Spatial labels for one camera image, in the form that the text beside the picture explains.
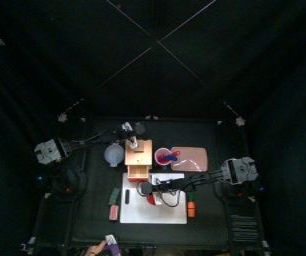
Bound wooden drawer with red front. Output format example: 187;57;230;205
127;164;151;183

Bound purple and white bottle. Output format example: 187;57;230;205
104;234;123;256

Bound wooden drawer box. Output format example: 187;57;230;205
124;139;154;167

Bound grey bowl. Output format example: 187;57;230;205
103;142;126;168

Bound person's hand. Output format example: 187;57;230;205
85;240;109;256

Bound green striped block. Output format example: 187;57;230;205
108;187;123;206

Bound white cutting board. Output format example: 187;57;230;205
119;172;188;225

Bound red plastic cup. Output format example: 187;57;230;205
154;147;175;167

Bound pink block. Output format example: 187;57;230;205
108;204;122;222

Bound blue red-tipped toy utensil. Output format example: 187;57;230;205
159;150;182;163

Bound orange toy carrot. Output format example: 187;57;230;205
187;193;198;218

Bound pink plastic tray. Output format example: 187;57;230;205
170;146;210;173

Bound thin diagonal brace cord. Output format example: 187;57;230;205
63;0;218;113
104;0;243;119

